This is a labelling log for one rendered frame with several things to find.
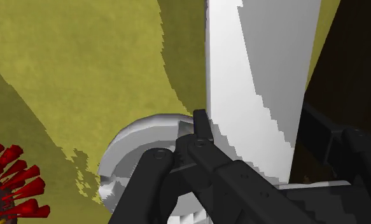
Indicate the dark brown furniture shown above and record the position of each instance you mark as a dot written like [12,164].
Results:
[352,56]

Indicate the white tall slab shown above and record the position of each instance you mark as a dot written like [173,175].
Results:
[234,77]

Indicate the grey round disc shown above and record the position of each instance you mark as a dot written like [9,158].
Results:
[135,139]

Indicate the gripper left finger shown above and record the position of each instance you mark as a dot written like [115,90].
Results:
[203,167]

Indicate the red spiky flower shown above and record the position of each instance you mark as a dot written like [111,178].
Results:
[14,183]

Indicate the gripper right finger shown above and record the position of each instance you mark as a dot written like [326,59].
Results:
[355,149]

